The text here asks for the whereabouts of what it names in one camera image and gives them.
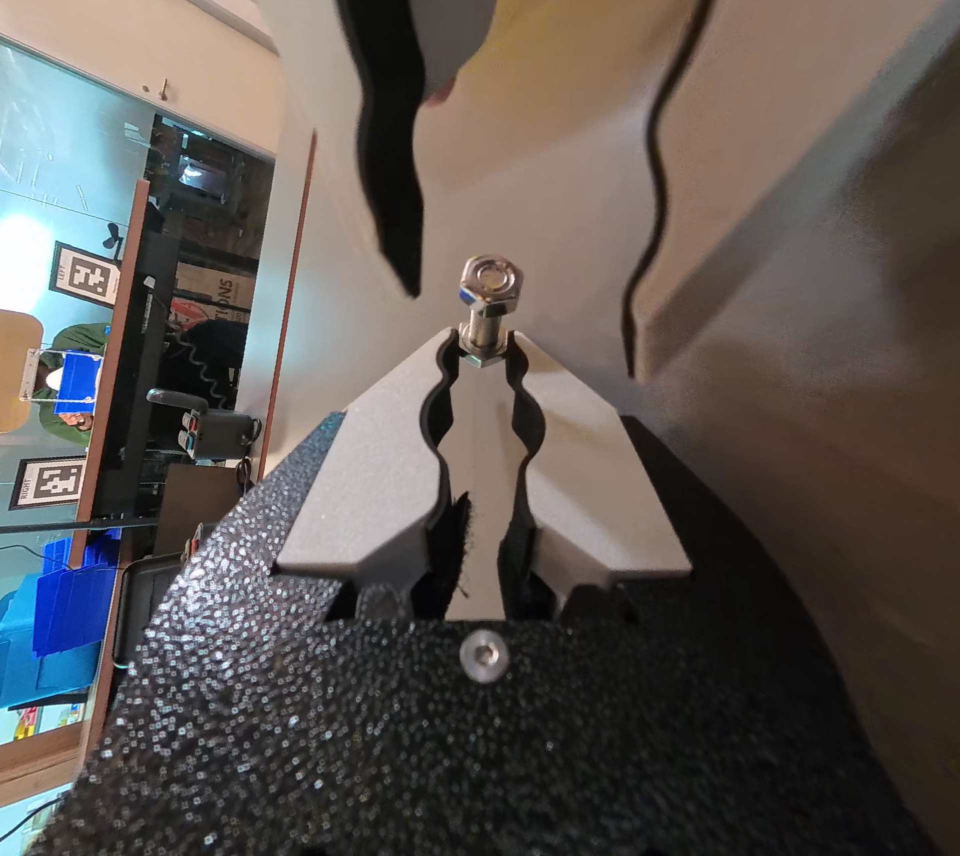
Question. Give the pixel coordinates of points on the silver hex bolt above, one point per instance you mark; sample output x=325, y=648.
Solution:
x=491, y=286

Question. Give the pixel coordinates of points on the black battery charger hub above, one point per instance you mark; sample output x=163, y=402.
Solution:
x=217, y=429

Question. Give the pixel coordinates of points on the silver hex nut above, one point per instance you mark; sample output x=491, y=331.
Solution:
x=480, y=361

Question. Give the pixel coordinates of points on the framed marker tag sign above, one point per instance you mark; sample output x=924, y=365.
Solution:
x=52, y=485
x=90, y=275

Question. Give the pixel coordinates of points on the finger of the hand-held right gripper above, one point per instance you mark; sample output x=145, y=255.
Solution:
x=307, y=9
x=787, y=46

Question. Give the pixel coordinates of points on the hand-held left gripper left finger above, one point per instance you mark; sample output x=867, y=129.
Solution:
x=360, y=496

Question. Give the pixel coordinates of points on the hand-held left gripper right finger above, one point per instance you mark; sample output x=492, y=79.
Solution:
x=600, y=504

